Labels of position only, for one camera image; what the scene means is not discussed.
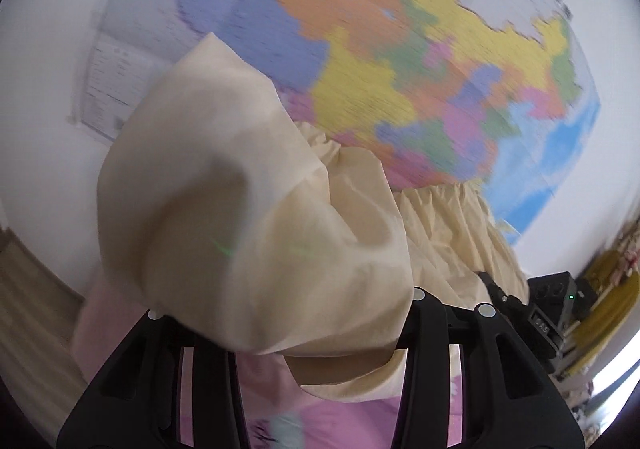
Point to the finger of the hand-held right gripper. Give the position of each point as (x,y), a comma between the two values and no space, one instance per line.
(505,301)

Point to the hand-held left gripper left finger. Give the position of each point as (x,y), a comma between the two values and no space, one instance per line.
(212,379)

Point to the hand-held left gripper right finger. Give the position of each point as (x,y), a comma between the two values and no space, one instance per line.
(425,329)

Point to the cream yellow jacket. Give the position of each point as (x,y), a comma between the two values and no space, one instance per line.
(240,209)

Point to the pink daisy print bed sheet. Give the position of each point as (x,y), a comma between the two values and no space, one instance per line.
(345,424)

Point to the colourful wall map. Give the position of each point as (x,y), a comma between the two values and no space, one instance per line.
(400,54)

